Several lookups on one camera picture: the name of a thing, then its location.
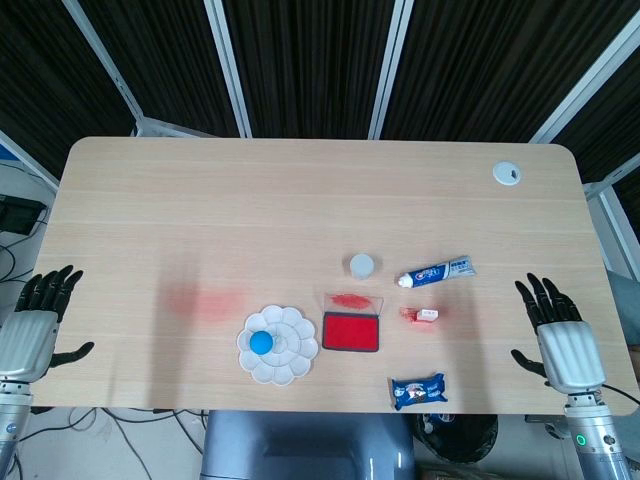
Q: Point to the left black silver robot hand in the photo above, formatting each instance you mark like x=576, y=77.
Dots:
x=25, y=340

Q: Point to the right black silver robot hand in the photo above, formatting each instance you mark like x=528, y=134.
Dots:
x=570, y=350

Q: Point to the small red white stamp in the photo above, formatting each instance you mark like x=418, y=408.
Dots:
x=428, y=315

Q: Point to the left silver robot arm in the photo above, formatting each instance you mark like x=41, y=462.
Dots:
x=12, y=415

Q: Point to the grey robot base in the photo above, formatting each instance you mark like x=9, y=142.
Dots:
x=300, y=445

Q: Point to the dark grey table foot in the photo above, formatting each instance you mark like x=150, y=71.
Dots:
x=542, y=422

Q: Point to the black box device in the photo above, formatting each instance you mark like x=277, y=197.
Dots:
x=17, y=215

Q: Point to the black trash bin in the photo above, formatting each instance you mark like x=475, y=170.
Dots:
x=465, y=440

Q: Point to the blue white toothpaste tube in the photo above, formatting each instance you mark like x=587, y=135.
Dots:
x=435, y=273

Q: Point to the blue snack packet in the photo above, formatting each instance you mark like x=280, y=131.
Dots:
x=419, y=391

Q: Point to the blue white board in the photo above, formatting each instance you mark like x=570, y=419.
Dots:
x=9, y=152

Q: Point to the red ink pad clear lid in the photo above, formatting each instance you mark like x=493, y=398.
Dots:
x=350, y=332

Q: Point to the white round cap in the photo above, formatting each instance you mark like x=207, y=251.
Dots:
x=361, y=266

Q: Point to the blue ball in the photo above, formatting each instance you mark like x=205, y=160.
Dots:
x=261, y=342

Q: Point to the white flower paint palette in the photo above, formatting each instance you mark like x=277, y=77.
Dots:
x=295, y=350

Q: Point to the white aluminium frame post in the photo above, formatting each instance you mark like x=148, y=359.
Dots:
x=30, y=157
x=585, y=85
x=107, y=65
x=390, y=70
x=612, y=220
x=230, y=70

